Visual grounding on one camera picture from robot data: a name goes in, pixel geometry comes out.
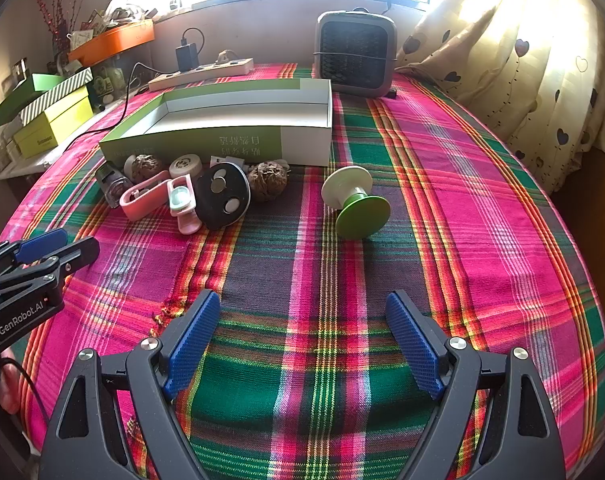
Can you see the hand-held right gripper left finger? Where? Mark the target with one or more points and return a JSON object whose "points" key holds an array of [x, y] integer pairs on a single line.
{"points": [[192, 345]]}

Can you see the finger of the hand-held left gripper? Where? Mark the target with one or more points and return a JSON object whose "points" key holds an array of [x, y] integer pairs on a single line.
{"points": [[80, 254], [42, 245]]}

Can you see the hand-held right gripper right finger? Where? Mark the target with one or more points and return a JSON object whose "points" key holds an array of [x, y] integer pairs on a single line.
{"points": [[415, 342]]}

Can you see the black and silver pocket device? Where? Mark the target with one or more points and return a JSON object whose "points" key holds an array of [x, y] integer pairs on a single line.
{"points": [[111, 185]]}

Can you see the long pink clip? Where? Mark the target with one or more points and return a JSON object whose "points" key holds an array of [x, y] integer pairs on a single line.
{"points": [[142, 197]]}

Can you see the brown walnut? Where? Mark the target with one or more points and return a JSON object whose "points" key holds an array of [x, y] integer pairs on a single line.
{"points": [[267, 182], [148, 166]]}

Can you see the pink clip with white lens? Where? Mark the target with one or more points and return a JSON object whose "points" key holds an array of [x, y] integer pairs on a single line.
{"points": [[181, 199]]}

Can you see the white round dotted cartridge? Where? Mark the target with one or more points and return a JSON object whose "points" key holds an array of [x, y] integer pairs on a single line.
{"points": [[185, 166]]}

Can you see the green and white spool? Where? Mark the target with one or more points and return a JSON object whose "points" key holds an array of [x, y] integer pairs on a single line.
{"points": [[362, 215]]}

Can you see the black round disc device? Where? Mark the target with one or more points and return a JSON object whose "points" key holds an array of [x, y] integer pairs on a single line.
{"points": [[225, 195]]}

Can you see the green white cardboard box lid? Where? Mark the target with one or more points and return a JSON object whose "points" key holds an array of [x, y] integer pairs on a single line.
{"points": [[232, 145]]}

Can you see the person's left hand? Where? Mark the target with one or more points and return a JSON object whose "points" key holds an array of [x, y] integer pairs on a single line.
{"points": [[10, 385]]}

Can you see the yellow-green box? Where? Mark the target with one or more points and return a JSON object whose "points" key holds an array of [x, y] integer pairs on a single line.
{"points": [[52, 130]]}

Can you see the pink green plaid blanket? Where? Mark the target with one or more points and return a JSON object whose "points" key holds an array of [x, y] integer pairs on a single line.
{"points": [[302, 270]]}

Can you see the green white striped box lid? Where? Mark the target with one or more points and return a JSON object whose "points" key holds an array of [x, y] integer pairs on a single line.
{"points": [[57, 94]]}

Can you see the green ornament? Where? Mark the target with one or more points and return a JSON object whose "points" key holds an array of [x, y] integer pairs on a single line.
{"points": [[104, 85]]}

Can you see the orange tray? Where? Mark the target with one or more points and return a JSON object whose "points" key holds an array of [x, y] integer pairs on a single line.
{"points": [[112, 42]]}

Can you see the beige power strip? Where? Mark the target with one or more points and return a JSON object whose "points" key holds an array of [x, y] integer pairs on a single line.
{"points": [[202, 72]]}

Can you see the black charger adapter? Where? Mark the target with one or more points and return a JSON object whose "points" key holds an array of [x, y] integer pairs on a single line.
{"points": [[186, 55]]}

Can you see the red branch decoration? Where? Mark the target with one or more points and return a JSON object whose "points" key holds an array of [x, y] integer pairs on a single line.
{"points": [[57, 5]]}

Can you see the white plastic bag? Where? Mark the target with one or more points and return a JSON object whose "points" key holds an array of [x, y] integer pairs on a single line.
{"points": [[130, 5]]}

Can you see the grey space heater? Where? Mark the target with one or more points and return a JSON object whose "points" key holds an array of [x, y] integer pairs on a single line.
{"points": [[355, 55]]}

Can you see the cream curtain with hearts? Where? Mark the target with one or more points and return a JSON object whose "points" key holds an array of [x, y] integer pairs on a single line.
{"points": [[522, 60]]}

